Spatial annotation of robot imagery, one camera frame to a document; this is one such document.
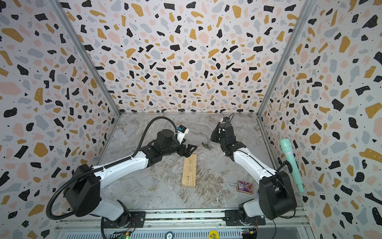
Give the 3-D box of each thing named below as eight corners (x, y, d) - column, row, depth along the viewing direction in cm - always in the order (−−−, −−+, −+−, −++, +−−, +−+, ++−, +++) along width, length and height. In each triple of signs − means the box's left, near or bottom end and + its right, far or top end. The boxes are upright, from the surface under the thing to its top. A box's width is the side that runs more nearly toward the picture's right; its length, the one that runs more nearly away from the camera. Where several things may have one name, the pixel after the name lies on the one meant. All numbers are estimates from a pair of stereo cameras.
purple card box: (236, 190, 86) (237, 189, 84) (236, 181, 89) (237, 179, 88) (252, 194, 85) (253, 193, 83) (252, 184, 88) (253, 183, 86)
